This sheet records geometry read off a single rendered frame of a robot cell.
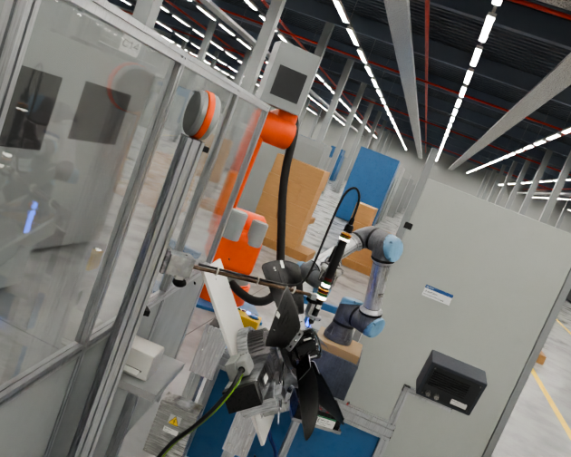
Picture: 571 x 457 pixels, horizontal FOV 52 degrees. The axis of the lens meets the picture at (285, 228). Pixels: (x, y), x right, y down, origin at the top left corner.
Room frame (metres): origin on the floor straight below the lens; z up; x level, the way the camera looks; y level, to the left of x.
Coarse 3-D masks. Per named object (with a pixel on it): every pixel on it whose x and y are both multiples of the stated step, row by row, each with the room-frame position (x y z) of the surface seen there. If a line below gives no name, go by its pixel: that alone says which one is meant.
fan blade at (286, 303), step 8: (288, 288) 2.02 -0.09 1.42; (288, 296) 2.01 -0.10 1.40; (280, 304) 1.95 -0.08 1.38; (288, 304) 2.01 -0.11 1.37; (280, 312) 1.96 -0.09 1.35; (288, 312) 2.01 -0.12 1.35; (296, 312) 2.07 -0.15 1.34; (280, 320) 1.96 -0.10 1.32; (288, 320) 2.01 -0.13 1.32; (296, 320) 2.08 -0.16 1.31; (272, 328) 1.91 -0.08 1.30; (280, 328) 1.97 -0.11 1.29; (288, 328) 2.03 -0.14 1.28; (296, 328) 2.09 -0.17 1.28; (272, 336) 1.93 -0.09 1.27; (280, 336) 2.00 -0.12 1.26; (288, 336) 2.06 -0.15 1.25; (272, 344) 1.95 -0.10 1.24; (280, 344) 2.02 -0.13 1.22; (288, 344) 2.08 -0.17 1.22
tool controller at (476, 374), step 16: (432, 352) 2.61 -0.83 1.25; (432, 368) 2.54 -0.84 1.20; (448, 368) 2.53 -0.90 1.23; (464, 368) 2.57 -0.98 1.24; (416, 384) 2.63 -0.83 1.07; (432, 384) 2.55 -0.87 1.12; (448, 384) 2.54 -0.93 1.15; (464, 384) 2.53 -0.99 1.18; (480, 384) 2.52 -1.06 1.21; (432, 400) 2.57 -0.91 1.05; (448, 400) 2.56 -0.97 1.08; (464, 400) 2.54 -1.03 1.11
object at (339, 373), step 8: (328, 352) 2.82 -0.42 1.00; (312, 360) 2.82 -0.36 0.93; (320, 360) 2.81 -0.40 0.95; (328, 360) 2.81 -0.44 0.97; (336, 360) 2.80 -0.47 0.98; (344, 360) 2.80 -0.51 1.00; (320, 368) 2.81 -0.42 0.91; (328, 368) 2.80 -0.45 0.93; (336, 368) 2.80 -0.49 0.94; (344, 368) 2.79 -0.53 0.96; (352, 368) 2.79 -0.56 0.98; (328, 376) 2.80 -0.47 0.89; (336, 376) 2.80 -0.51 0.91; (344, 376) 2.79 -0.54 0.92; (352, 376) 2.79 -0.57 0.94; (328, 384) 2.80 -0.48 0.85; (336, 384) 2.79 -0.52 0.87; (344, 384) 2.79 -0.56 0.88; (336, 392) 2.79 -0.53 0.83; (344, 392) 2.79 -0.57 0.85
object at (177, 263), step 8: (168, 248) 1.95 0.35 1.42; (168, 256) 1.94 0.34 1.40; (176, 256) 1.94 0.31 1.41; (184, 256) 1.97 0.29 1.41; (168, 264) 1.93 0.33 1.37; (176, 264) 1.94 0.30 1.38; (184, 264) 1.96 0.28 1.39; (192, 264) 1.97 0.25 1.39; (160, 272) 1.93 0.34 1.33; (168, 272) 1.93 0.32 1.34; (176, 272) 1.95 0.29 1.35; (184, 272) 1.96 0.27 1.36
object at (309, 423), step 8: (312, 368) 2.06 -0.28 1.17; (304, 376) 2.09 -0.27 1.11; (312, 376) 2.03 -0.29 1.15; (304, 384) 2.07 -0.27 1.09; (312, 384) 2.01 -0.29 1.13; (304, 392) 2.05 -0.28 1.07; (312, 392) 1.99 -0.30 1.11; (304, 400) 2.03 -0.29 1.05; (312, 400) 1.97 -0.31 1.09; (304, 408) 2.02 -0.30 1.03; (312, 408) 1.95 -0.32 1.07; (304, 416) 2.00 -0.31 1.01; (312, 416) 1.93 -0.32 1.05; (304, 424) 1.99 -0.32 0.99; (312, 424) 1.92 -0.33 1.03; (304, 432) 1.98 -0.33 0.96; (312, 432) 1.91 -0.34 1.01
